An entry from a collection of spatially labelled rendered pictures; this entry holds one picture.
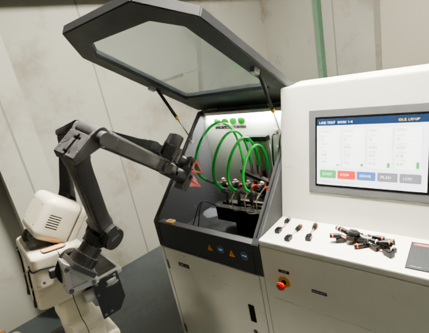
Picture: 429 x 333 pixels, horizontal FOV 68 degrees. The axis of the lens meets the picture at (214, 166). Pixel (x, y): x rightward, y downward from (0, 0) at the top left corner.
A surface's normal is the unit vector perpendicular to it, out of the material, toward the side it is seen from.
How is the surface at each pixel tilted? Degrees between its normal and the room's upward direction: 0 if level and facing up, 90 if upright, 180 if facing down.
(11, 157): 90
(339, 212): 76
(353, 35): 90
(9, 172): 90
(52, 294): 90
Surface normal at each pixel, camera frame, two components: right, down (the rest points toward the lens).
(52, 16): 0.65, 0.11
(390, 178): -0.65, 0.11
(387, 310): -0.62, 0.35
